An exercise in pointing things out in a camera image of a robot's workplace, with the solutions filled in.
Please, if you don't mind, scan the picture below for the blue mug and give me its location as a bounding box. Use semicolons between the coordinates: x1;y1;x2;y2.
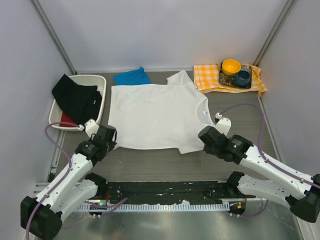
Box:
232;70;251;88

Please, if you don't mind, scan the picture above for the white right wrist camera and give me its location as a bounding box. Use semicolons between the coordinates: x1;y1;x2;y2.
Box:
214;112;232;136

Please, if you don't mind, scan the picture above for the red t shirt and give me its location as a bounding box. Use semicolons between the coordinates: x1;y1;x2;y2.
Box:
61;90;102;125

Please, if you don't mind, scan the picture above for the white t shirt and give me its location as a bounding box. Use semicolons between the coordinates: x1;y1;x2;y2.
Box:
108;70;215;154

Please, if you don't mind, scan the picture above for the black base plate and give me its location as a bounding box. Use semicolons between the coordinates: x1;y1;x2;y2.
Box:
90;181;255;205

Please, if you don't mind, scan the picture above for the dark patterned tray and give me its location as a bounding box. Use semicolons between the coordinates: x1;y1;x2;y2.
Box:
218;65;252;89

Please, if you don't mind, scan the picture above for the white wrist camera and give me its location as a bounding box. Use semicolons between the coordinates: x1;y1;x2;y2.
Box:
214;112;232;136
77;118;100;138

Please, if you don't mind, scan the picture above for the yellow bowl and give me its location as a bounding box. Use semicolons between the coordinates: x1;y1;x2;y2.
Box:
221;59;242;76

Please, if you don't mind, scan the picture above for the yellow checkered cloth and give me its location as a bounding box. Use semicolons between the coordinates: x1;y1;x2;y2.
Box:
193;64;267;96

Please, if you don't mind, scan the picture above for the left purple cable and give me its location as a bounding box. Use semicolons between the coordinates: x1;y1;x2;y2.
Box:
24;122;128;240

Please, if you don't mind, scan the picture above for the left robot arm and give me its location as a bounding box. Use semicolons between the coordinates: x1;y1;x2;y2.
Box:
20;120;117;240

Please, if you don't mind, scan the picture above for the black t shirt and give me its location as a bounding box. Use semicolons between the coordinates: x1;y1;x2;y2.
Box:
51;74;102;125

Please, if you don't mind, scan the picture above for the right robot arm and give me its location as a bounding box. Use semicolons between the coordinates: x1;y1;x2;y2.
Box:
198;126;320;223

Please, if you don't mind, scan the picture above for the blue folded t shirt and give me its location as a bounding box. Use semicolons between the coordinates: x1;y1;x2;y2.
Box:
113;67;152;86

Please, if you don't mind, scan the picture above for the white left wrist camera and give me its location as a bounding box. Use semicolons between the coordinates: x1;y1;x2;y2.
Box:
77;118;100;138

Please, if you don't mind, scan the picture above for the slotted cable duct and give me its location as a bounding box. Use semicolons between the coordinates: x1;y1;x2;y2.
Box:
74;201;230;214

